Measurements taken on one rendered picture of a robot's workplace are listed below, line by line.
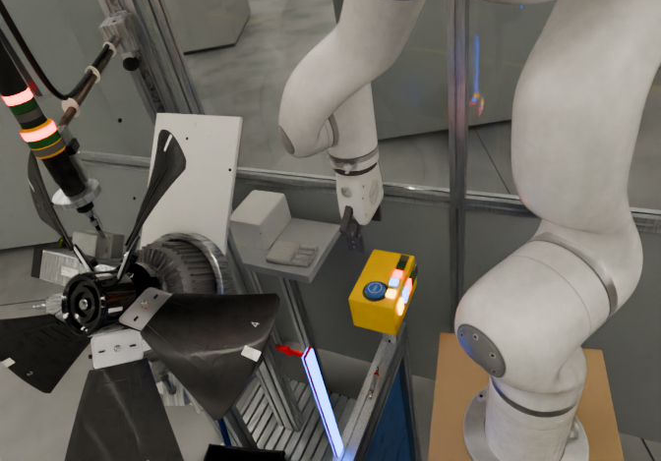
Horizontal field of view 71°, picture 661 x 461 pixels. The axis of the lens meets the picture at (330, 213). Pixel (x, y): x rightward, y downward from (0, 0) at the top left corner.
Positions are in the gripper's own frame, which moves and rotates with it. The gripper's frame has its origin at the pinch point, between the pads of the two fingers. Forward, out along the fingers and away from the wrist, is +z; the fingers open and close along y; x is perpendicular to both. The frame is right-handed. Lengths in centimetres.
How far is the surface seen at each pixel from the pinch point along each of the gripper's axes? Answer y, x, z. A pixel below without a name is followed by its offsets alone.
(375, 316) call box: -3.6, -1.0, 20.1
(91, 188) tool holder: -23.8, 33.5, -22.2
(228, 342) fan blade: -26.2, 16.4, 6.6
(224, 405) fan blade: -34.8, 12.8, 10.7
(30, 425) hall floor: -29, 169, 124
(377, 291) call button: -0.9, -1.0, 15.4
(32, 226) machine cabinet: 67, 276, 105
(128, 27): 24, 66, -32
